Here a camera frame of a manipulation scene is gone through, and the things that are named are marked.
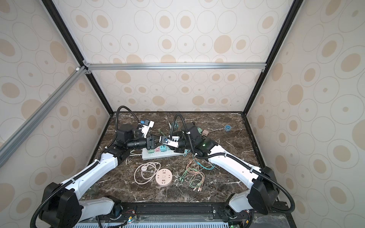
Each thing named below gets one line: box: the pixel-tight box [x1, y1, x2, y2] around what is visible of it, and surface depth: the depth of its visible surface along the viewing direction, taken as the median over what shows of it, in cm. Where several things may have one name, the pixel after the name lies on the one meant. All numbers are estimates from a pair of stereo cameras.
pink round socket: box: [155, 168, 173, 188], surface depth 85 cm
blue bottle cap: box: [224, 124, 232, 132], surface depth 111 cm
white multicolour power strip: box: [141, 147, 186, 161], surface depth 94 cm
